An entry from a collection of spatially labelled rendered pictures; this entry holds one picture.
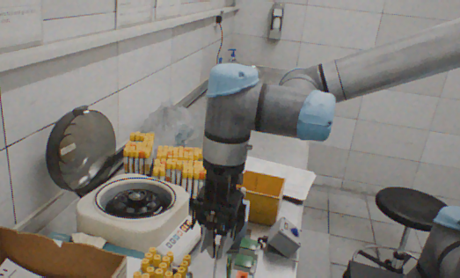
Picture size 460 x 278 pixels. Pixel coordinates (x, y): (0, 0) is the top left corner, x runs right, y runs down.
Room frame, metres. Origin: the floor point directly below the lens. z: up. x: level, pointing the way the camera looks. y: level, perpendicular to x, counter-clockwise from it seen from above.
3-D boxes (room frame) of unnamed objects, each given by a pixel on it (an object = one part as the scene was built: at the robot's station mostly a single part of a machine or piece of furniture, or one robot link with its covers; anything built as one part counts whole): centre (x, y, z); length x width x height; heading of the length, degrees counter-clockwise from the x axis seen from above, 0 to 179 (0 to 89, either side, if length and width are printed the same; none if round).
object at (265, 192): (1.06, -0.11, 0.92); 0.13 x 0.13 x 0.10; 77
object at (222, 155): (0.60, 0.00, 1.28); 0.08 x 0.08 x 0.05
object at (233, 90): (0.60, 0.00, 1.35); 0.09 x 0.08 x 0.11; 80
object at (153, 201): (0.88, 0.22, 0.97); 0.15 x 0.15 x 0.07
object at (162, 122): (1.42, 0.27, 0.97); 0.26 x 0.17 x 0.19; 6
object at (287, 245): (0.89, -0.15, 0.92); 0.13 x 0.07 x 0.08; 80
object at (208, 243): (0.60, 0.02, 1.09); 0.06 x 0.03 x 0.09; 170
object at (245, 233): (0.90, -0.05, 0.92); 0.10 x 0.07 x 0.10; 176
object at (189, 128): (1.60, 0.23, 0.94); 0.20 x 0.17 x 0.14; 151
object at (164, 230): (0.87, 0.21, 0.94); 0.30 x 0.24 x 0.12; 71
